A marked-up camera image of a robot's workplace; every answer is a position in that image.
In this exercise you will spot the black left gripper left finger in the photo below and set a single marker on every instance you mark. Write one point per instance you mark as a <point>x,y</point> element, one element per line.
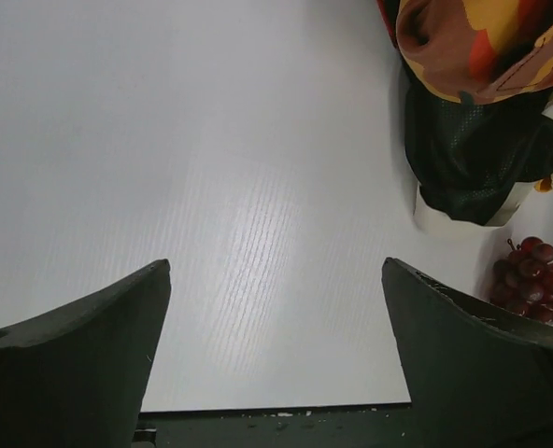
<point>76,376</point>

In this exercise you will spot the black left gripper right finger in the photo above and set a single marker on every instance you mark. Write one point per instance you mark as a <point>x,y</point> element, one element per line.
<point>477,375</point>

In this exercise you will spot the dark green mesh cloth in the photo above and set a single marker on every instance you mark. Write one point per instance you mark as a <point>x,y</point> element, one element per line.
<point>467,158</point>

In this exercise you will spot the orange brown patterned cloth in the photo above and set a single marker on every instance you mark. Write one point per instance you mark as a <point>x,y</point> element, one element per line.
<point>474,52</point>

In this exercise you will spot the red grape bunch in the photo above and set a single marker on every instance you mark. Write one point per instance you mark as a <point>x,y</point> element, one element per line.
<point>522,280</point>

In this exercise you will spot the cream white jacket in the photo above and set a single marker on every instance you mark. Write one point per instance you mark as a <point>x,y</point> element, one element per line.
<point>435,222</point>

